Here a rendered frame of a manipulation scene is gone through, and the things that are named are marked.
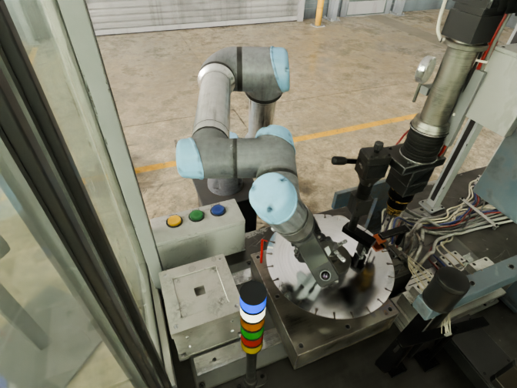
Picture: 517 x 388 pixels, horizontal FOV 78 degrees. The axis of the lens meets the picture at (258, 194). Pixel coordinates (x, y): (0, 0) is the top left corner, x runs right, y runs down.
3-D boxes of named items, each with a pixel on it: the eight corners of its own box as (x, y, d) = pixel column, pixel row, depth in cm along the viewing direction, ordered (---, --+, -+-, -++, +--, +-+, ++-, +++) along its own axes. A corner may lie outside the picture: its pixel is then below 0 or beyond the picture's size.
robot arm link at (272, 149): (236, 121, 60) (236, 171, 54) (296, 121, 60) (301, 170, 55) (237, 146, 66) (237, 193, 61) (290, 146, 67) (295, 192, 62)
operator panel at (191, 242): (163, 274, 102) (155, 244, 93) (158, 249, 110) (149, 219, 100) (245, 250, 111) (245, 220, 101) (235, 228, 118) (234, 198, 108)
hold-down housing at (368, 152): (351, 220, 78) (372, 150, 64) (343, 207, 81) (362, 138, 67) (371, 216, 79) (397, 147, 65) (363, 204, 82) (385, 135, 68)
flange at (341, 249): (315, 236, 89) (317, 230, 88) (355, 251, 86) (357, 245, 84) (301, 265, 82) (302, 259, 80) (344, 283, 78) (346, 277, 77)
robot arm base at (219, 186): (203, 177, 140) (201, 158, 134) (236, 170, 145) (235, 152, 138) (213, 199, 130) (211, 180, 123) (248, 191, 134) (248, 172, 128)
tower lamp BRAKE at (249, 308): (245, 318, 52) (245, 309, 50) (236, 295, 55) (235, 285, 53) (270, 309, 54) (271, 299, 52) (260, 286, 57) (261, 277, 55)
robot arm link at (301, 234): (315, 222, 58) (276, 244, 59) (321, 231, 61) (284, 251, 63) (298, 191, 62) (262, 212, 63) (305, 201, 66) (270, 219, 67)
